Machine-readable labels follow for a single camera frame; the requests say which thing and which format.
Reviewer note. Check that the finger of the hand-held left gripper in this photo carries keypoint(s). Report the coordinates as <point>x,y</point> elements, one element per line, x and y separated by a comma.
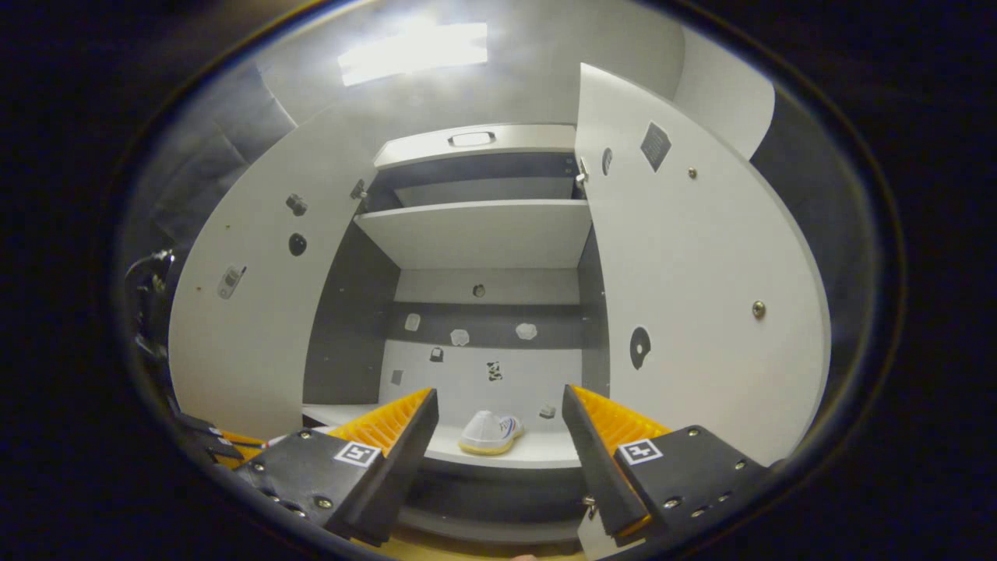
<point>202,427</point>
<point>230,453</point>

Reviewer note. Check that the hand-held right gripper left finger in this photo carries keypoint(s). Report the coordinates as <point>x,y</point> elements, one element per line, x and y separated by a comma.
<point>409,460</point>

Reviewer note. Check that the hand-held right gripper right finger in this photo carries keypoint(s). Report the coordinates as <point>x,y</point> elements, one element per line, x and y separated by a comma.
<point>596,467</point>

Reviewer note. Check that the white striped canvas shoe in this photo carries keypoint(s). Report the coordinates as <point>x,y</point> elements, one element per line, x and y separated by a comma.
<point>487,432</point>
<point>275,442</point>

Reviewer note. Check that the white cabinet door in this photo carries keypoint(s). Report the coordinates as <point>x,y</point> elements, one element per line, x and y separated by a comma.
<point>249,335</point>
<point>701,273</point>

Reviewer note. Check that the black backdrop cloth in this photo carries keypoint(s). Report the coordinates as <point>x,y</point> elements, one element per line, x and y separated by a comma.
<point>218,132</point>

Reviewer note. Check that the ceiling light panel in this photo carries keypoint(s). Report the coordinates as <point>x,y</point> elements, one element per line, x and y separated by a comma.
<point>413,53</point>

